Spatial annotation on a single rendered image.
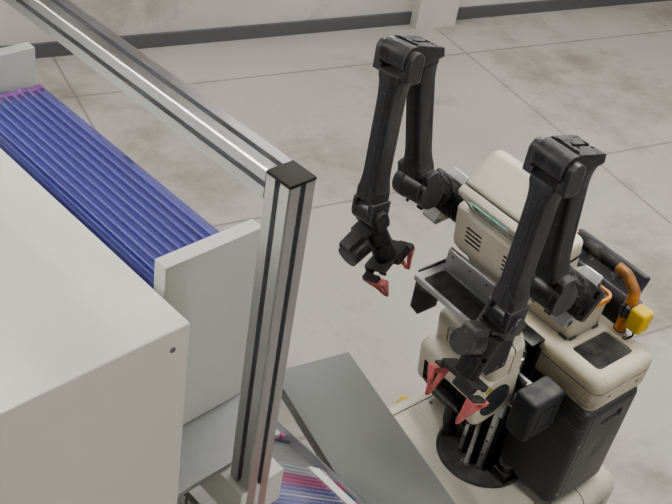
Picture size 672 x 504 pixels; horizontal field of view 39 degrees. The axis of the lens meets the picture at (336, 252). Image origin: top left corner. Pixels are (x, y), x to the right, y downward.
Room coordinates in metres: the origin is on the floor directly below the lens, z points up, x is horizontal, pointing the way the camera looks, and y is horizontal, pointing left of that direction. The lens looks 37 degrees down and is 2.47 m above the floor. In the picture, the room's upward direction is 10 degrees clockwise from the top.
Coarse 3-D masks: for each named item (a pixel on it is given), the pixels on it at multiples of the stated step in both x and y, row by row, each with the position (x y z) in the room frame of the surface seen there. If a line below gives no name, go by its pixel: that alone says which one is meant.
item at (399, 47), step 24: (384, 48) 1.87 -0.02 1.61; (408, 48) 1.85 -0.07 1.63; (432, 48) 1.89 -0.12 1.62; (432, 72) 1.92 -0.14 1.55; (408, 96) 1.92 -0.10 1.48; (432, 96) 1.93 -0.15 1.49; (408, 120) 1.92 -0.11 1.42; (432, 120) 1.93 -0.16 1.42; (408, 144) 1.92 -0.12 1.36; (408, 168) 1.92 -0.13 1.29; (432, 168) 1.93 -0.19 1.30; (432, 192) 1.91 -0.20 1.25
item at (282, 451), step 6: (276, 444) 1.47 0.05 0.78; (282, 444) 1.49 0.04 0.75; (288, 444) 1.52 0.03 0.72; (276, 450) 1.43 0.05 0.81; (282, 450) 1.45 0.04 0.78; (288, 450) 1.48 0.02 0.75; (294, 450) 1.50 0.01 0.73; (276, 456) 1.39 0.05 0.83; (282, 456) 1.41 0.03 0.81; (288, 456) 1.44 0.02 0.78; (294, 456) 1.46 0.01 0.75; (300, 456) 1.49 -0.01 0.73; (294, 462) 1.42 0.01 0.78; (300, 462) 1.45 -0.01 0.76; (306, 462) 1.47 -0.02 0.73
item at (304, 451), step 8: (280, 424) 1.57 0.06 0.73; (288, 432) 1.55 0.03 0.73; (296, 440) 1.53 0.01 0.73; (296, 448) 1.51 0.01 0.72; (304, 448) 1.51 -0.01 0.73; (304, 456) 1.50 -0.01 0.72; (312, 456) 1.49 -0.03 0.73; (312, 464) 1.48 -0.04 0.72; (320, 464) 1.47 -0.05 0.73; (328, 472) 1.45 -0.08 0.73; (336, 480) 1.44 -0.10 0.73; (344, 488) 1.42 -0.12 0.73; (352, 496) 1.40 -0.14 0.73
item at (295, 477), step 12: (288, 468) 1.33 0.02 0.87; (300, 468) 1.38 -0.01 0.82; (312, 468) 1.42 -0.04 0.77; (288, 480) 1.26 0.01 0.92; (300, 480) 1.30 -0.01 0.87; (312, 480) 1.35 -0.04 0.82; (324, 480) 1.39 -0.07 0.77; (288, 492) 1.20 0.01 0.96; (300, 492) 1.24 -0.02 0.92; (312, 492) 1.28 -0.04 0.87; (324, 492) 1.32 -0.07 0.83; (336, 492) 1.36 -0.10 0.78
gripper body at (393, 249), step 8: (392, 240) 1.90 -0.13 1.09; (376, 248) 1.83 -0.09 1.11; (384, 248) 1.82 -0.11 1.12; (392, 248) 1.84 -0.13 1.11; (400, 248) 1.87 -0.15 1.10; (376, 256) 1.83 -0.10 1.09; (384, 256) 1.83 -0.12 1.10; (392, 256) 1.84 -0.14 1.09; (368, 264) 1.84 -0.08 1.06; (376, 264) 1.83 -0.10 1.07; (384, 264) 1.82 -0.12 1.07; (392, 264) 1.83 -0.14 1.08; (384, 272) 1.80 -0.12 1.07
